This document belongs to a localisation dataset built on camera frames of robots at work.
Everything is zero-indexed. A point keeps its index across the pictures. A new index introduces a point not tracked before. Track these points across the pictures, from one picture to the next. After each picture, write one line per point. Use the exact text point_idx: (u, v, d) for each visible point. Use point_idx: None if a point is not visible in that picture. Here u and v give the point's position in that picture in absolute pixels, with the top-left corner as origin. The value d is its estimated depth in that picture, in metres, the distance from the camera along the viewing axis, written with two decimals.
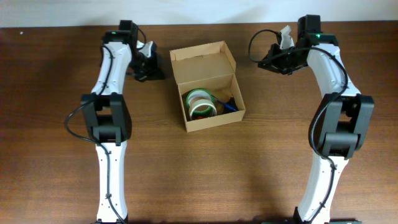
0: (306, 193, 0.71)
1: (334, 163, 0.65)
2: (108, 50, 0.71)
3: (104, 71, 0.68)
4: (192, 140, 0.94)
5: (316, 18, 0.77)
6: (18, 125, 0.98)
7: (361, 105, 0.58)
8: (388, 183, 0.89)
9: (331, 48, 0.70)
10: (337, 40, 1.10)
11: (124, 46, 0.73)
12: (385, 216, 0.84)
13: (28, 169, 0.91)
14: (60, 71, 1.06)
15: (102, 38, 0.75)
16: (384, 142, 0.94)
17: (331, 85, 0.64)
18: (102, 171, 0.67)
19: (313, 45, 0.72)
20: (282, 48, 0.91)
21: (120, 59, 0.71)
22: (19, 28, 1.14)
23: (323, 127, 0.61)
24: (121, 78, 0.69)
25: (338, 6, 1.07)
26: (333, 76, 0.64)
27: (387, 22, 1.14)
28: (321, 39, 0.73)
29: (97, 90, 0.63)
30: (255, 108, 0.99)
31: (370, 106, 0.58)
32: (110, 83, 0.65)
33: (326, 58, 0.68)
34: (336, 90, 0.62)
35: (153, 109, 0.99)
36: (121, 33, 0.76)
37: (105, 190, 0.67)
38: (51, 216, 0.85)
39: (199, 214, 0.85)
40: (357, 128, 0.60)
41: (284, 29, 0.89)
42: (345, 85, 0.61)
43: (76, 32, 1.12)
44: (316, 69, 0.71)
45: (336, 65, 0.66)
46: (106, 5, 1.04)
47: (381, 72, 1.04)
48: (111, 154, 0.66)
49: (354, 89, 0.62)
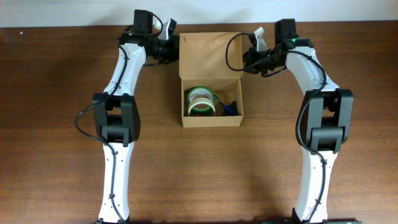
0: (301, 190, 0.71)
1: (324, 158, 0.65)
2: (123, 51, 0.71)
3: (119, 70, 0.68)
4: (191, 140, 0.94)
5: (291, 23, 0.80)
6: (18, 125, 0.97)
7: (341, 98, 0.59)
8: (387, 183, 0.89)
9: (306, 50, 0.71)
10: (338, 40, 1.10)
11: (140, 49, 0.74)
12: (383, 216, 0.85)
13: (28, 170, 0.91)
14: (60, 71, 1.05)
15: (119, 37, 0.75)
16: (383, 142, 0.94)
17: (310, 83, 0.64)
18: (108, 171, 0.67)
19: (290, 49, 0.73)
20: (259, 50, 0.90)
21: (134, 61, 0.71)
22: (18, 28, 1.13)
23: (308, 123, 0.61)
24: (134, 80, 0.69)
25: (339, 7, 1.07)
26: (311, 74, 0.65)
27: (388, 22, 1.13)
28: (296, 43, 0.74)
29: (110, 90, 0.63)
30: (255, 108, 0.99)
31: (349, 98, 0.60)
32: (123, 84, 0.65)
33: (303, 58, 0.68)
34: (315, 86, 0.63)
35: (154, 109, 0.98)
36: (137, 35, 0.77)
37: (109, 190, 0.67)
38: (52, 216, 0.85)
39: (199, 214, 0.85)
40: (341, 121, 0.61)
41: (257, 30, 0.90)
42: (324, 81, 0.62)
43: (75, 32, 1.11)
44: (295, 70, 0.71)
45: (313, 64, 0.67)
46: (105, 5, 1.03)
47: (380, 73, 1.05)
48: (118, 154, 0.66)
49: (333, 84, 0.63)
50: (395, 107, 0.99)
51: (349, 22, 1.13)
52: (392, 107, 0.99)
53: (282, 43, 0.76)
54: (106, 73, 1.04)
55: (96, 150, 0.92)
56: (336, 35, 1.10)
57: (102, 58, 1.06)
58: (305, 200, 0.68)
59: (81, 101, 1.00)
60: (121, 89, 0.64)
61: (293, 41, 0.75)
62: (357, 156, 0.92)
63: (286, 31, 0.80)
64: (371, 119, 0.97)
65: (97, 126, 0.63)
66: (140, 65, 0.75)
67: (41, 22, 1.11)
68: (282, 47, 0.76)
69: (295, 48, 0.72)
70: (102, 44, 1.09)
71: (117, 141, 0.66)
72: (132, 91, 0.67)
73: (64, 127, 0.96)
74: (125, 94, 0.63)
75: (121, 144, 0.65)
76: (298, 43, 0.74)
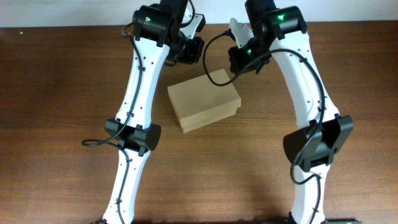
0: (296, 199, 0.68)
1: (317, 173, 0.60)
2: (138, 55, 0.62)
3: (133, 88, 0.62)
4: (191, 140, 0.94)
5: None
6: (18, 125, 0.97)
7: (340, 127, 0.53)
8: (388, 183, 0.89)
9: (301, 41, 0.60)
10: (337, 40, 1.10)
11: (158, 51, 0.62)
12: (383, 216, 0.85)
13: (27, 169, 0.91)
14: (60, 71, 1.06)
15: (134, 25, 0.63)
16: (384, 142, 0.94)
17: (306, 106, 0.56)
18: (119, 175, 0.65)
19: (280, 38, 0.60)
20: (240, 46, 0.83)
21: (150, 72, 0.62)
22: (19, 28, 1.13)
23: (304, 152, 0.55)
24: (149, 99, 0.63)
25: (339, 7, 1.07)
26: (307, 94, 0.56)
27: (388, 22, 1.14)
28: (284, 22, 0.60)
29: (124, 119, 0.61)
30: (255, 107, 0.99)
31: (350, 126, 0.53)
32: (136, 110, 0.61)
33: (296, 59, 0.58)
34: (313, 115, 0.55)
35: (153, 109, 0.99)
36: (158, 18, 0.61)
37: (116, 194, 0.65)
38: (51, 216, 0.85)
39: (199, 214, 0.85)
40: (337, 143, 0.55)
41: (232, 25, 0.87)
42: (323, 107, 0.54)
43: (76, 32, 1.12)
44: (285, 73, 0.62)
45: (310, 71, 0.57)
46: (105, 5, 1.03)
47: (380, 72, 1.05)
48: (131, 162, 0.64)
49: (332, 108, 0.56)
50: (395, 107, 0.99)
51: (347, 22, 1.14)
52: (392, 107, 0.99)
53: (265, 19, 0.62)
54: (106, 72, 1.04)
55: (95, 150, 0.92)
56: (336, 35, 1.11)
57: (102, 58, 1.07)
58: (302, 210, 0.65)
59: (81, 101, 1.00)
60: (134, 116, 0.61)
61: (281, 19, 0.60)
62: (357, 155, 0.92)
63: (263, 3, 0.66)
64: (372, 119, 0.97)
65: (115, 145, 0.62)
66: (161, 66, 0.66)
67: (41, 23, 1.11)
68: (265, 25, 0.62)
69: (285, 38, 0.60)
70: (102, 45, 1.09)
71: (132, 150, 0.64)
72: (147, 114, 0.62)
73: (64, 127, 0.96)
74: (138, 126, 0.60)
75: (136, 154, 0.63)
76: (286, 20, 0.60)
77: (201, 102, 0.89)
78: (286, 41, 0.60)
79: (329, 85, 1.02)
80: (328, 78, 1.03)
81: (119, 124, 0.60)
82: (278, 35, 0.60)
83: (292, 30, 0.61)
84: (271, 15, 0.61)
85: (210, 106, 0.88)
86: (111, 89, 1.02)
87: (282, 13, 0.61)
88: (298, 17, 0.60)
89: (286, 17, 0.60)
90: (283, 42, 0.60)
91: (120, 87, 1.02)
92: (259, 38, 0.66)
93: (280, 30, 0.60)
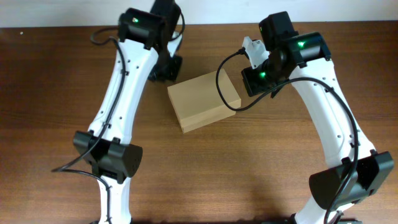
0: (305, 210, 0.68)
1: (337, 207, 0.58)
2: (122, 58, 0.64)
3: (112, 94, 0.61)
4: (190, 140, 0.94)
5: (285, 21, 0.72)
6: (18, 125, 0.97)
7: (379, 167, 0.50)
8: (388, 183, 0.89)
9: (323, 69, 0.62)
10: (337, 40, 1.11)
11: (143, 56, 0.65)
12: (384, 216, 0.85)
13: (27, 169, 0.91)
14: (60, 70, 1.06)
15: (118, 29, 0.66)
16: (384, 142, 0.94)
17: (336, 140, 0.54)
18: (103, 198, 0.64)
19: (302, 66, 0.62)
20: (255, 66, 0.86)
21: (133, 78, 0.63)
22: (19, 28, 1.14)
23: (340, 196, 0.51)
24: (129, 109, 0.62)
25: (337, 7, 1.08)
26: (337, 129, 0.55)
27: (387, 22, 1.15)
28: (305, 49, 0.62)
29: (97, 130, 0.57)
30: (254, 108, 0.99)
31: (390, 165, 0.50)
32: (114, 120, 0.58)
33: (322, 89, 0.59)
34: (347, 152, 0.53)
35: (153, 109, 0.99)
36: (145, 22, 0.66)
37: (105, 213, 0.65)
38: (51, 216, 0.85)
39: (199, 214, 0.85)
40: (374, 184, 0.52)
41: (245, 42, 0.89)
42: (357, 143, 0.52)
43: (76, 32, 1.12)
44: (310, 104, 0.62)
45: (336, 102, 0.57)
46: (105, 5, 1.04)
47: (379, 72, 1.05)
48: (112, 188, 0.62)
49: (367, 144, 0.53)
50: (394, 106, 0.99)
51: (346, 22, 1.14)
52: (392, 107, 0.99)
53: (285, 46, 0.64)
54: (105, 72, 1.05)
55: None
56: (335, 35, 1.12)
57: (101, 59, 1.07)
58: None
59: (81, 101, 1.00)
60: (111, 127, 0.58)
61: (301, 46, 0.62)
62: None
63: (282, 30, 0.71)
64: (371, 119, 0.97)
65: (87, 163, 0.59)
66: (145, 74, 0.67)
67: (41, 22, 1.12)
68: (284, 53, 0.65)
69: (306, 65, 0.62)
70: (101, 45, 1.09)
71: (111, 177, 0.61)
72: (127, 125, 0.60)
73: (64, 127, 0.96)
74: (116, 139, 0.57)
75: (115, 182, 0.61)
76: (307, 48, 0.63)
77: (201, 106, 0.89)
78: (308, 68, 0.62)
79: None
80: None
81: (92, 136, 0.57)
82: (299, 63, 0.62)
83: (314, 57, 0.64)
84: (291, 43, 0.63)
85: (206, 107, 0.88)
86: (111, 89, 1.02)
87: (302, 40, 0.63)
88: (319, 44, 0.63)
89: (306, 44, 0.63)
90: (305, 69, 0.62)
91: None
92: (276, 66, 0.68)
93: (301, 57, 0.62)
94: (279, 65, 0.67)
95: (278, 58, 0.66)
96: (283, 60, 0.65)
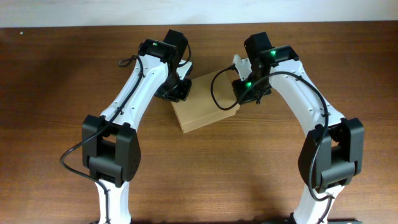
0: (301, 203, 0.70)
1: (330, 193, 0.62)
2: (140, 65, 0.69)
3: (126, 90, 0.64)
4: (189, 140, 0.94)
5: (263, 37, 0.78)
6: (17, 125, 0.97)
7: (351, 132, 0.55)
8: (388, 183, 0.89)
9: (295, 65, 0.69)
10: (337, 40, 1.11)
11: (159, 66, 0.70)
12: (384, 216, 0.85)
13: (27, 169, 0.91)
14: (60, 70, 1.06)
15: (139, 48, 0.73)
16: (384, 141, 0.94)
17: (309, 114, 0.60)
18: (102, 201, 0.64)
19: (273, 66, 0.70)
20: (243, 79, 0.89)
21: (148, 79, 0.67)
22: (19, 28, 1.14)
23: (318, 165, 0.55)
24: (140, 105, 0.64)
25: (336, 7, 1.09)
26: (310, 104, 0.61)
27: (387, 22, 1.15)
28: (278, 56, 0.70)
29: (109, 116, 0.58)
30: (255, 108, 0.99)
31: (360, 129, 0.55)
32: (127, 109, 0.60)
33: (292, 79, 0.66)
34: (318, 121, 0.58)
35: (153, 109, 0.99)
36: (163, 46, 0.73)
37: (104, 214, 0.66)
38: (51, 216, 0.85)
39: (199, 214, 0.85)
40: (352, 153, 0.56)
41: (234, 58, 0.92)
42: (326, 112, 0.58)
43: (76, 32, 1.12)
44: (286, 93, 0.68)
45: (305, 86, 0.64)
46: (106, 5, 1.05)
47: (379, 72, 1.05)
48: (111, 191, 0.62)
49: (337, 114, 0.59)
50: (395, 106, 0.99)
51: (346, 21, 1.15)
52: (392, 107, 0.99)
53: (260, 56, 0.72)
54: (105, 72, 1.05)
55: None
56: (335, 34, 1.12)
57: (101, 59, 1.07)
58: (306, 219, 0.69)
59: (81, 101, 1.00)
60: (122, 115, 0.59)
61: (273, 53, 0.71)
62: None
63: (260, 44, 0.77)
64: (371, 118, 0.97)
65: (86, 160, 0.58)
66: (158, 81, 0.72)
67: (42, 22, 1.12)
68: (261, 61, 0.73)
69: (278, 65, 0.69)
70: (101, 45, 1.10)
71: (109, 181, 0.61)
72: (135, 117, 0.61)
73: (64, 127, 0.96)
74: (127, 124, 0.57)
75: (113, 185, 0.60)
76: (280, 55, 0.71)
77: (203, 107, 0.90)
78: (280, 68, 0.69)
79: (330, 85, 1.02)
80: (328, 77, 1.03)
81: (103, 119, 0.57)
82: (272, 63, 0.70)
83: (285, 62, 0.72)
84: (265, 52, 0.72)
85: (208, 109, 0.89)
86: (110, 88, 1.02)
87: (275, 49, 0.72)
88: (290, 51, 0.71)
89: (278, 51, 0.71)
90: (278, 67, 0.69)
91: (119, 87, 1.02)
92: (257, 72, 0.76)
93: (273, 60, 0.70)
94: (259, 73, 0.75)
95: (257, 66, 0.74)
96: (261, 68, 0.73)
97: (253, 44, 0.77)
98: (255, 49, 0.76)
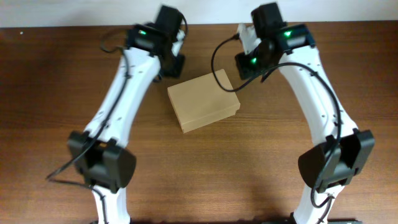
0: (301, 203, 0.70)
1: (330, 193, 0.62)
2: (125, 64, 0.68)
3: (111, 97, 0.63)
4: (189, 140, 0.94)
5: (274, 12, 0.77)
6: (17, 125, 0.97)
7: (361, 144, 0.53)
8: (388, 183, 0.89)
9: (310, 56, 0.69)
10: (337, 39, 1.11)
11: (146, 61, 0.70)
12: (384, 216, 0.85)
13: (27, 168, 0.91)
14: (60, 70, 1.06)
15: (125, 38, 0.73)
16: (384, 141, 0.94)
17: (321, 120, 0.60)
18: (99, 206, 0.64)
19: (287, 52, 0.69)
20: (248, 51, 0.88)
21: (135, 81, 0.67)
22: (19, 28, 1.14)
23: (324, 172, 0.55)
24: (128, 110, 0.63)
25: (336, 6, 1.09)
26: (322, 110, 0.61)
27: (388, 22, 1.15)
28: (291, 38, 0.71)
29: (94, 130, 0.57)
30: (255, 107, 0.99)
31: (372, 142, 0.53)
32: (112, 121, 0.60)
33: (307, 73, 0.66)
34: (331, 129, 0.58)
35: (153, 109, 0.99)
36: (152, 34, 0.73)
37: (102, 218, 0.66)
38: (51, 216, 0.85)
39: (199, 214, 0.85)
40: (358, 162, 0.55)
41: (239, 28, 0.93)
42: (339, 121, 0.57)
43: (76, 32, 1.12)
44: (299, 92, 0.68)
45: (322, 87, 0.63)
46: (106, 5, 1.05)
47: (379, 72, 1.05)
48: (106, 196, 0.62)
49: (350, 124, 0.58)
50: (395, 106, 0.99)
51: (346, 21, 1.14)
52: (392, 107, 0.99)
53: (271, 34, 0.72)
54: (105, 72, 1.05)
55: None
56: (335, 34, 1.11)
57: (102, 59, 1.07)
58: (306, 219, 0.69)
59: (81, 101, 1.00)
60: (109, 127, 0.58)
61: (288, 35, 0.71)
62: None
63: (271, 18, 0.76)
64: (372, 118, 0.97)
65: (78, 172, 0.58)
66: (148, 79, 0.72)
67: (42, 22, 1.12)
68: (272, 42, 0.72)
69: (292, 51, 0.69)
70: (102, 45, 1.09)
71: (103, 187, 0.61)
72: (124, 127, 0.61)
73: (64, 127, 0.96)
74: (114, 139, 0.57)
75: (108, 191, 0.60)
76: (293, 37, 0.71)
77: (202, 107, 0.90)
78: (294, 55, 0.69)
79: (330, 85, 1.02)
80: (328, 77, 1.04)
81: (87, 136, 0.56)
82: (285, 50, 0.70)
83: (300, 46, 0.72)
84: (278, 32, 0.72)
85: (207, 109, 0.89)
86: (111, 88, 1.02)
87: (289, 30, 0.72)
88: (304, 35, 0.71)
89: (292, 35, 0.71)
90: (291, 55, 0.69)
91: None
92: (265, 55, 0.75)
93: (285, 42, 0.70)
94: (268, 54, 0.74)
95: (267, 46, 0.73)
96: (271, 49, 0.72)
97: (263, 19, 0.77)
98: (265, 23, 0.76)
